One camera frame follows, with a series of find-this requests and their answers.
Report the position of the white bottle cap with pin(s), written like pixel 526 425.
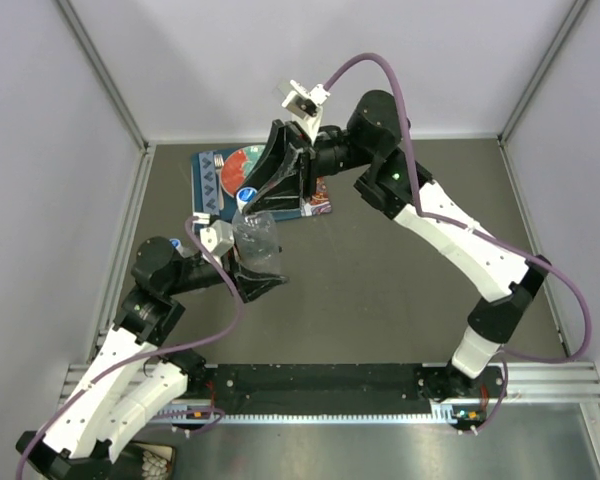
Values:
pixel 243 196

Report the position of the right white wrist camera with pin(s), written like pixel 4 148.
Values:
pixel 306 106

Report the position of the clear bottle orange base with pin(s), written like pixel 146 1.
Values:
pixel 256 240

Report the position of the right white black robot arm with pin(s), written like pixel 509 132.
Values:
pixel 507 282

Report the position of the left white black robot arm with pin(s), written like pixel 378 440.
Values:
pixel 84 443

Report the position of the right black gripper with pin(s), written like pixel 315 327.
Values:
pixel 296 175

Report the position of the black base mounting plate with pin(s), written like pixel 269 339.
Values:
pixel 337 388

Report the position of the aluminium frame rail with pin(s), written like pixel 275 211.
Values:
pixel 526 382

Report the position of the blue patterned placemat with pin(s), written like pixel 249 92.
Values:
pixel 204 185

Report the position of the colourful mandala napkin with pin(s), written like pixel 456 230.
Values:
pixel 319 203

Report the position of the silver fork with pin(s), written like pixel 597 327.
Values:
pixel 219 163

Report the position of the floral patterned box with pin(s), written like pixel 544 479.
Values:
pixel 147 461

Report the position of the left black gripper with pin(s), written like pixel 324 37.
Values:
pixel 249 283

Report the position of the red teal patterned plate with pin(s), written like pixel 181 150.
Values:
pixel 237 166

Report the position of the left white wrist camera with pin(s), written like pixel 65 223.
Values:
pixel 216 235

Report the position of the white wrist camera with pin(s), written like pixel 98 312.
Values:
pixel 306 106
pixel 216 235

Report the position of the grey slotted cable duct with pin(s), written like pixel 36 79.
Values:
pixel 434 414

